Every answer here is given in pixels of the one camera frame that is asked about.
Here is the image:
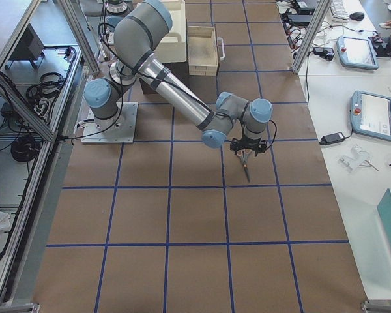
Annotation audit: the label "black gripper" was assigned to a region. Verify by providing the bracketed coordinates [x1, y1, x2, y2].
[230, 137, 267, 156]

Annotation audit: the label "grey orange handled scissors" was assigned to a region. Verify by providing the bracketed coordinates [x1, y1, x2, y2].
[235, 149, 252, 182]

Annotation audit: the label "white drawer handle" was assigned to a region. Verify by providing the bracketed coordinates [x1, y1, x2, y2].
[217, 37, 225, 61]

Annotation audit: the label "wooden drawer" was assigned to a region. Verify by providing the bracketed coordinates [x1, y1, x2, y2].
[187, 26, 219, 76]

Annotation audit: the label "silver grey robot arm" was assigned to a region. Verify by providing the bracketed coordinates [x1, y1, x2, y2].
[84, 1, 272, 154]

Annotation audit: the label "black power adapter brick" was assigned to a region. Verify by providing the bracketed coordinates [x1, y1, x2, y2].
[319, 132, 345, 145]

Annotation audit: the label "blue teach pendant near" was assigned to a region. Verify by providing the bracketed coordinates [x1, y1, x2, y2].
[350, 91, 391, 142]

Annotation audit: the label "blue teach pendant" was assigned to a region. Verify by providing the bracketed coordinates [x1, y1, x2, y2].
[350, 91, 391, 142]
[336, 36, 379, 70]

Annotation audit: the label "white foam tray box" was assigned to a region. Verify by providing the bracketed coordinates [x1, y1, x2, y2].
[154, 0, 187, 63]

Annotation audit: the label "blue teach pendant far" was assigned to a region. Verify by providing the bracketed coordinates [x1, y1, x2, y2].
[336, 36, 379, 70]

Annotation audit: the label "black computer mouse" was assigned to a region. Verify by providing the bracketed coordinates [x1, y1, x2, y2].
[349, 11, 365, 22]

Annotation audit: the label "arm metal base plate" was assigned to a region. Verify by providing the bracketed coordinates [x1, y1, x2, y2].
[81, 102, 138, 144]

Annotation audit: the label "aluminium frame post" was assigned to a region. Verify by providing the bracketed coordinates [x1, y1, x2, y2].
[291, 0, 331, 74]

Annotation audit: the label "coiled black cables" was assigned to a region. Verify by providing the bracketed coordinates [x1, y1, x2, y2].
[25, 72, 67, 104]

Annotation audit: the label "black monitor under frame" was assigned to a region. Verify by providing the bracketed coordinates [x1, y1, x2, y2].
[5, 23, 44, 69]

